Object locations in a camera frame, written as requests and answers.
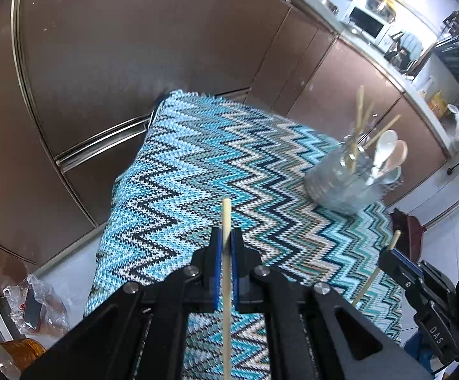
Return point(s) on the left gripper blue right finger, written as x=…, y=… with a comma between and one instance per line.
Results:
x=312, y=331

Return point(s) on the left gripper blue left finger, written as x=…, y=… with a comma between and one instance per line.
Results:
x=139, y=332

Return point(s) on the wooden chopstick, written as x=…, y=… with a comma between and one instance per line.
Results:
x=375, y=138
x=226, y=285
x=366, y=120
x=359, y=110
x=376, y=272

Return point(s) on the pink ceramic spoon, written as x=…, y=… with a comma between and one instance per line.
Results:
x=397, y=157

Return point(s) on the white ceramic spoon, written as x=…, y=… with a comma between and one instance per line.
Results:
x=385, y=145

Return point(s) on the dark red dustpan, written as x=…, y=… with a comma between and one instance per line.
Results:
x=410, y=242

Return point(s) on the blue gloved hand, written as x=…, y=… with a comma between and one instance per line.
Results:
x=419, y=349

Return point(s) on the light blue spoon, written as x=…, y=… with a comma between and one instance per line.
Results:
x=392, y=176

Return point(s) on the zigzag patterned table mat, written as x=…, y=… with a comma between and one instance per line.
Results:
x=202, y=149

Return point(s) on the clear utensil holder jar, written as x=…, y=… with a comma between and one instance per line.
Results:
x=332, y=184

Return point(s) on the yellow oil bottle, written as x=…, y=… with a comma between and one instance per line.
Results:
x=438, y=105

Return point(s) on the blue hanging towel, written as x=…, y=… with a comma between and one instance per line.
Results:
x=412, y=45

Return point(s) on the white microwave oven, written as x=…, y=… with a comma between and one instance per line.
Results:
x=371, y=26

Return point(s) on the copper lower cabinets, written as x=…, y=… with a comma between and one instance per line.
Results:
x=78, y=79

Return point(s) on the steel pot on microwave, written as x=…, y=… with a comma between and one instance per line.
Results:
x=382, y=8

